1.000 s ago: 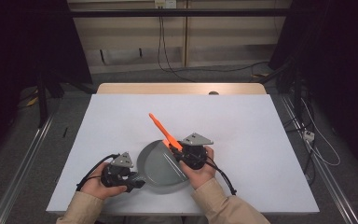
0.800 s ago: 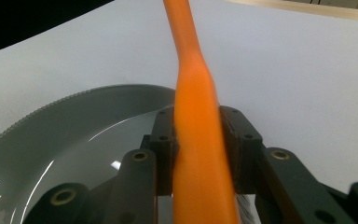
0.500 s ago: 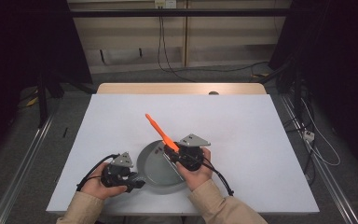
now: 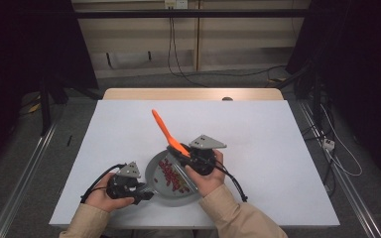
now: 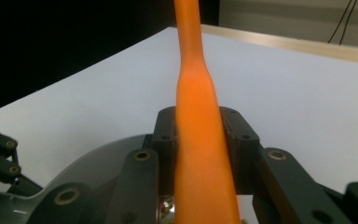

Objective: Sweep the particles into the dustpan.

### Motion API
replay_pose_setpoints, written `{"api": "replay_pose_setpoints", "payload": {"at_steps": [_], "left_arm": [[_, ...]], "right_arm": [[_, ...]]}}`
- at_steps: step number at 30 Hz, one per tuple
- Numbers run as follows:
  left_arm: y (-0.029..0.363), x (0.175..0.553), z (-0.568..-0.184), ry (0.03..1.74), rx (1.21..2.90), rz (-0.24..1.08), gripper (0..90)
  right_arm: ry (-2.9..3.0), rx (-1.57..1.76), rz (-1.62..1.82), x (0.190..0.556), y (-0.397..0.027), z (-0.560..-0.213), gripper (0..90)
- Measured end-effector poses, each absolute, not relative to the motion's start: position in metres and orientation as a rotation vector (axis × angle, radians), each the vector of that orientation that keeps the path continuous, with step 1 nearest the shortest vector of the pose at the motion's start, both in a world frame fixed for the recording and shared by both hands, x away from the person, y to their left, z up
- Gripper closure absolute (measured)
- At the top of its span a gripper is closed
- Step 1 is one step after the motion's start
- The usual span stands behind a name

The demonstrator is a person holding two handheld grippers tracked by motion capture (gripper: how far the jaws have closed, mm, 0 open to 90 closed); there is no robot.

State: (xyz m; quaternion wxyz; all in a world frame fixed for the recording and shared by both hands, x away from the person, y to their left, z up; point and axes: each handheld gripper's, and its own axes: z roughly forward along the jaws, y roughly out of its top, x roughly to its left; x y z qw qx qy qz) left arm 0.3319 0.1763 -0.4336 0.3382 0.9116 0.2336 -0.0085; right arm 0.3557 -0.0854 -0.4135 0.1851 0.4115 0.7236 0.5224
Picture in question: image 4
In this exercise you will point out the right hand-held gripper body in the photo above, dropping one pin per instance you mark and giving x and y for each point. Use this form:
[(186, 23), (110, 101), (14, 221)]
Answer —
[(203, 158)]

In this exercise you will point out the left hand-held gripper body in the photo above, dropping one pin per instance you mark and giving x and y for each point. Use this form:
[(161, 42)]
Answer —
[(125, 185)]

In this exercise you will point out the grey dustpan with orange edge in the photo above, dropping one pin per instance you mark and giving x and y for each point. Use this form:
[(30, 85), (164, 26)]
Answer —
[(160, 195)]

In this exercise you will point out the red beans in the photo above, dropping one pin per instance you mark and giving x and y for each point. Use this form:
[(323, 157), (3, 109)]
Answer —
[(172, 177)]

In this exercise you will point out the orange brush with grey bristles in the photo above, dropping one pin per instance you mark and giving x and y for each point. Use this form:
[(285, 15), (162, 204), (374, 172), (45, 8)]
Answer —
[(167, 130)]

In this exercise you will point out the person's right hand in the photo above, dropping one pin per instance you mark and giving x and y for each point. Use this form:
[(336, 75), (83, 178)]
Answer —
[(208, 181)]

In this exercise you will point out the person's left hand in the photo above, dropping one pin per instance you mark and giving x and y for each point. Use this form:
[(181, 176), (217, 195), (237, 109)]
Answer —
[(102, 198)]

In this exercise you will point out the wooden table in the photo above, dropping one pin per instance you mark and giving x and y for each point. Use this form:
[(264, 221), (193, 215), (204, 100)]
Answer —
[(178, 94)]

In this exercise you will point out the white table board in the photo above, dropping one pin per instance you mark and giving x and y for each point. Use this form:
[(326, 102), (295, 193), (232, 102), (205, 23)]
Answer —
[(261, 172)]

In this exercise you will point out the dark round table grommet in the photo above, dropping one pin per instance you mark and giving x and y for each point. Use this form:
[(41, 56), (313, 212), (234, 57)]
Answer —
[(227, 98)]

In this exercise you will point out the black metal stand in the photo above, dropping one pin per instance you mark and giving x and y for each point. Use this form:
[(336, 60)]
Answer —
[(45, 105)]

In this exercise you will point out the white power strip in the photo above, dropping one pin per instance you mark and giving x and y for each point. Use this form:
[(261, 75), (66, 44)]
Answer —
[(328, 143)]

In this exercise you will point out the black horizontal bar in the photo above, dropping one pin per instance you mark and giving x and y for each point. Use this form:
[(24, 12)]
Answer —
[(191, 13)]

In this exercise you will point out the black curtain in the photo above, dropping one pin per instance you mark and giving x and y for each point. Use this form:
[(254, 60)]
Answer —
[(26, 49), (360, 66)]

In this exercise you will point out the aluminium floor rail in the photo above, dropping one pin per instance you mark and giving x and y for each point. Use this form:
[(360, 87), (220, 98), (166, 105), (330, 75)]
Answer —
[(23, 185), (347, 191)]

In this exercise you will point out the white wall socket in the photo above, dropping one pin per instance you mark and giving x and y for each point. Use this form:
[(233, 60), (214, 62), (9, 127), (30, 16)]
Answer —
[(176, 4)]

